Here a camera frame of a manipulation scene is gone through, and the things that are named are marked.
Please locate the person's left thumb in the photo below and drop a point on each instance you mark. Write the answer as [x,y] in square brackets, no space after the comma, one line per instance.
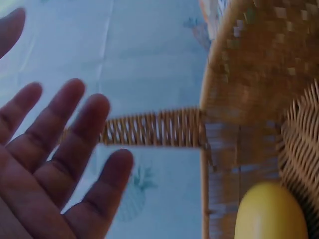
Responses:
[12,30]

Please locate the round wicker basket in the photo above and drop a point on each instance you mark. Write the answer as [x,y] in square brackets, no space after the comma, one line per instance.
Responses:
[301,149]

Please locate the person's left hand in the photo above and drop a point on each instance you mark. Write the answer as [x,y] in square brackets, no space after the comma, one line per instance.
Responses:
[30,189]

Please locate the round woven bamboo tray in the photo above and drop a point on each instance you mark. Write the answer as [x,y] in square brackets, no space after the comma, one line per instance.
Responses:
[259,62]

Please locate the yellow oval fruit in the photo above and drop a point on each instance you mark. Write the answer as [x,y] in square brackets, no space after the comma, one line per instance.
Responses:
[269,214]

